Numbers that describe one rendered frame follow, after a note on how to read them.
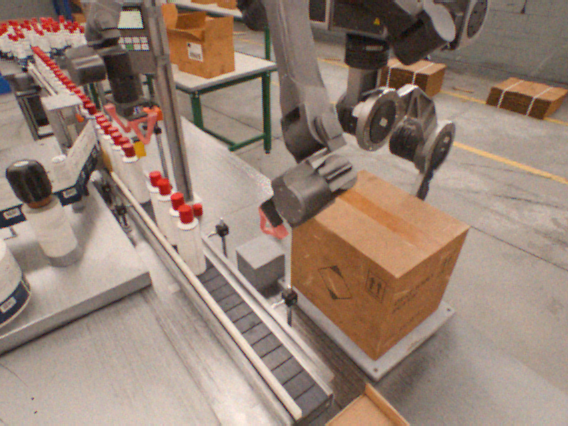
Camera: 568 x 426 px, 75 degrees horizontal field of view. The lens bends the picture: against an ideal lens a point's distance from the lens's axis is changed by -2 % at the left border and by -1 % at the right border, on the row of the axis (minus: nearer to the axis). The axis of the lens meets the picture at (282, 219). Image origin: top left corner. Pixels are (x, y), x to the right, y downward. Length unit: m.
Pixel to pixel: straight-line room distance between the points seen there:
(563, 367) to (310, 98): 1.95
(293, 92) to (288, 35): 0.09
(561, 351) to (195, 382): 1.85
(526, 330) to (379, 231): 1.63
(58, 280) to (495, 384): 1.09
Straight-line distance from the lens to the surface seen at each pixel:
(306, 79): 0.58
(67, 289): 1.12
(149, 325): 1.02
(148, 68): 1.20
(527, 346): 2.27
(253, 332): 0.90
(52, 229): 1.12
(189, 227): 0.93
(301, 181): 0.52
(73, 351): 1.05
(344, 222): 0.80
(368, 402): 0.88
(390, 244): 0.77
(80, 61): 0.91
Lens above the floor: 1.61
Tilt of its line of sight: 38 degrees down
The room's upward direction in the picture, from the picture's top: straight up
